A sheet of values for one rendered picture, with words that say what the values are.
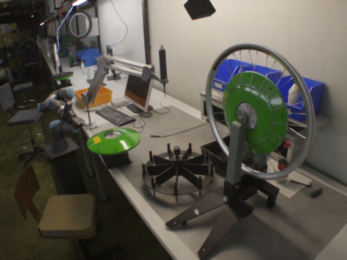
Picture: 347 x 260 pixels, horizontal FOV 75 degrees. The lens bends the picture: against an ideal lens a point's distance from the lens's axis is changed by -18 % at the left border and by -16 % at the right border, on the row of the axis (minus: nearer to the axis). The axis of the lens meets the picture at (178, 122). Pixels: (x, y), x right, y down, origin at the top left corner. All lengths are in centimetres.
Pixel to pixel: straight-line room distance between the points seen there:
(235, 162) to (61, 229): 111
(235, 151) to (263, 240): 38
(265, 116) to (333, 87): 59
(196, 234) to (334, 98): 93
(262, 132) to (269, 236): 43
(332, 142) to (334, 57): 44
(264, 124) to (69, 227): 124
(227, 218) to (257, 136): 34
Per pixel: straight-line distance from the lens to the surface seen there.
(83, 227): 164
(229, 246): 105
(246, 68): 163
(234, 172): 102
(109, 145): 142
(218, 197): 113
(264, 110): 91
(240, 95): 97
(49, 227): 172
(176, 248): 105
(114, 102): 247
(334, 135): 147
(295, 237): 113
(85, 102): 204
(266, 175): 104
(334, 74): 140
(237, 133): 94
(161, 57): 143
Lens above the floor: 173
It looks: 24 degrees down
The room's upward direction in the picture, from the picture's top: 3 degrees counter-clockwise
